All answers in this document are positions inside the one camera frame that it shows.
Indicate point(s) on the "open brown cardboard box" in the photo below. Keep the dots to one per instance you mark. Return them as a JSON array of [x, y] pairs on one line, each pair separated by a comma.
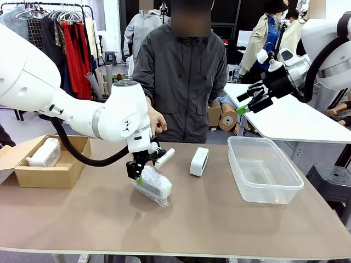
[[55, 172]]

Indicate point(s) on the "bubble-wrapped white clock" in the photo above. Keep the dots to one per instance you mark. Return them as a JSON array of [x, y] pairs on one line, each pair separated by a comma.
[[156, 186], [45, 153]]

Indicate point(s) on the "unwrapped white clock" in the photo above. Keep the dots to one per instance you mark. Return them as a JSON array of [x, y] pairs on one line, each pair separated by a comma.
[[198, 163]]

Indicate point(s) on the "white monitor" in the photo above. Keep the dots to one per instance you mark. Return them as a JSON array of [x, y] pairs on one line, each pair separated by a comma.
[[244, 38]]

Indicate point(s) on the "small grey stool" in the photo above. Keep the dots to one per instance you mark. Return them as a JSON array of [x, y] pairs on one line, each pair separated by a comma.
[[110, 57]]

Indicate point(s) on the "mannequin in cream jacket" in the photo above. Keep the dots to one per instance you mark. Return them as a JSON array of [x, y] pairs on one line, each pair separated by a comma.
[[292, 33]]

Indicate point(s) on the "tall grey paper roll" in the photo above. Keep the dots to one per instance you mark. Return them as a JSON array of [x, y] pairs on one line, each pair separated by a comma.
[[109, 74]]

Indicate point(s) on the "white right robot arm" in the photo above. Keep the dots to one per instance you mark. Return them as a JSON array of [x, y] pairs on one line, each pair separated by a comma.
[[323, 41]]

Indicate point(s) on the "clear plastic container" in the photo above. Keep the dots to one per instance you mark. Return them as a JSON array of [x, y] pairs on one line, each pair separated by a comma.
[[263, 172]]

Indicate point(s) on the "mannequin in beige coat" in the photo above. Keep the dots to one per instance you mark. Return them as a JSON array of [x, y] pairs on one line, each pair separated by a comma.
[[263, 33]]

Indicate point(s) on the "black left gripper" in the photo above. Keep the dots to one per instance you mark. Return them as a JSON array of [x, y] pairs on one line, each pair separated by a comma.
[[142, 157]]

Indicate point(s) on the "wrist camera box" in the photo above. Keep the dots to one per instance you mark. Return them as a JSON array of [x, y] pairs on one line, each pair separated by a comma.
[[164, 157], [261, 56]]

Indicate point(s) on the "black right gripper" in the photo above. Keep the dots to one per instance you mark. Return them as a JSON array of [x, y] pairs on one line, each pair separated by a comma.
[[278, 82]]

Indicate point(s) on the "cream hanging garment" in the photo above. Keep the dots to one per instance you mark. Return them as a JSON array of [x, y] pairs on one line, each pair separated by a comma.
[[90, 35]]

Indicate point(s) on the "brown cardboard spool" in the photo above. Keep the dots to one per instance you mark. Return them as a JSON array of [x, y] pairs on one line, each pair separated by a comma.
[[229, 120]]

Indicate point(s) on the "red hanging garments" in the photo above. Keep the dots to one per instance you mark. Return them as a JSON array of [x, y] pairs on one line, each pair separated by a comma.
[[76, 54]]

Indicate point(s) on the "black plastic stool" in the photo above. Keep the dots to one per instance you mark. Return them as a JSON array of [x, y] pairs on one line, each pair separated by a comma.
[[331, 180]]

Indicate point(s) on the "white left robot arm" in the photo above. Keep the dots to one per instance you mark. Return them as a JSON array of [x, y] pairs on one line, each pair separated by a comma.
[[41, 87]]

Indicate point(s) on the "person's right hand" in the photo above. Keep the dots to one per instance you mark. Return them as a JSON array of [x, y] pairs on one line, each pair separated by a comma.
[[157, 120]]

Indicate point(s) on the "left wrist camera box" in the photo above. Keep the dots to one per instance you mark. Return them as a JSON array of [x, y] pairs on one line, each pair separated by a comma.
[[164, 157]]

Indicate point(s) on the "person in dark grey jacket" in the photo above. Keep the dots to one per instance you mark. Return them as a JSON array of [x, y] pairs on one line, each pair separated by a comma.
[[186, 87]]

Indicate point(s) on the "black hanging garment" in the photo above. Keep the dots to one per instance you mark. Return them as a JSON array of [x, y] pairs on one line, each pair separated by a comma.
[[49, 35]]

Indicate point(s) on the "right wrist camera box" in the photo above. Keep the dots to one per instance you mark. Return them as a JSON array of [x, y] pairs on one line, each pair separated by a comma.
[[261, 56]]

